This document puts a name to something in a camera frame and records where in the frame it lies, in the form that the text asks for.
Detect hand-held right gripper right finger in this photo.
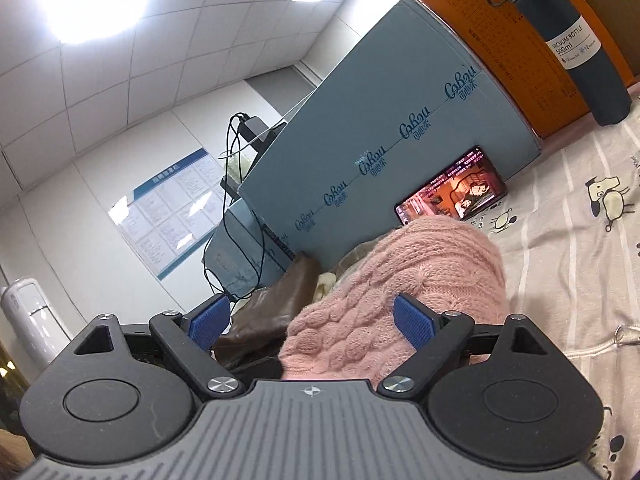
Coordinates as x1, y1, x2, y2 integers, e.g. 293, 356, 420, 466
376, 294, 552, 403

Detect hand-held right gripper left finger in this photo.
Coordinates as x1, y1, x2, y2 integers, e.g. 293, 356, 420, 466
70, 294, 246, 403

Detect pink knitted sweater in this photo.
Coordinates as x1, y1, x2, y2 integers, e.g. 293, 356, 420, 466
277, 217, 508, 381

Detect small blue printed box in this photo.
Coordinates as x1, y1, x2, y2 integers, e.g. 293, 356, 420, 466
202, 197, 321, 306

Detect smartphone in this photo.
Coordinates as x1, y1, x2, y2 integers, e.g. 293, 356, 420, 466
395, 146, 508, 226

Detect printed cartoon bed sheet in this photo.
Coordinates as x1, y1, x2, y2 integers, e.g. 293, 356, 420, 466
330, 85, 640, 480

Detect white standing air conditioner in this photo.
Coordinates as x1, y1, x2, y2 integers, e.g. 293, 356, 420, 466
0, 277, 73, 361

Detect black power adapter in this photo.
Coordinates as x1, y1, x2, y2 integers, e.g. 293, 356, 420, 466
239, 116, 272, 142

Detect large blue printed box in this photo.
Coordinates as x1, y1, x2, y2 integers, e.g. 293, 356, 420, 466
237, 0, 543, 268

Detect orange box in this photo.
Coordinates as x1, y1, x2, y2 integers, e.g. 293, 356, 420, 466
416, 0, 640, 138

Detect dark blue vacuum bottle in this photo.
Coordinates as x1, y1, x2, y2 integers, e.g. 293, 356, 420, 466
484, 0, 632, 127

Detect wall poster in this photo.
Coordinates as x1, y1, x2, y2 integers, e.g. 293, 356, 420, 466
109, 147, 226, 281

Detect black cable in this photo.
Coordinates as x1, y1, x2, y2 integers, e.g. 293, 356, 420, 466
202, 112, 281, 306

